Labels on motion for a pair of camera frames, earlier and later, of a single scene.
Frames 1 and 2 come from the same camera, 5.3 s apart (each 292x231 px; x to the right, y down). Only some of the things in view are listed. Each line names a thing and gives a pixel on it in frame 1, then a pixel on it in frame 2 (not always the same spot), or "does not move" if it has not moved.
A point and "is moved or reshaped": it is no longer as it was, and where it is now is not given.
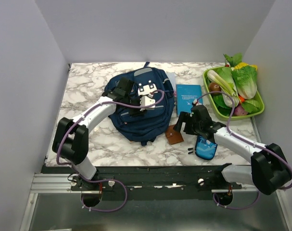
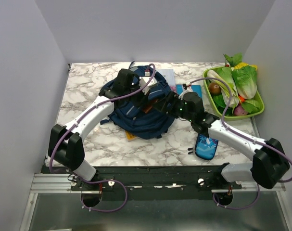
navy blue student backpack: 153,123 is moved or reshaped
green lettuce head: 245,77 does not move
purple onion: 239,110 does not move
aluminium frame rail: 45,183 does not move
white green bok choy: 223,79 does not move
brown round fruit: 213,86 does not move
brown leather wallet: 173,136 is moved or reshaped
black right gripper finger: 182,118 to 166,105
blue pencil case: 205,148 does not move
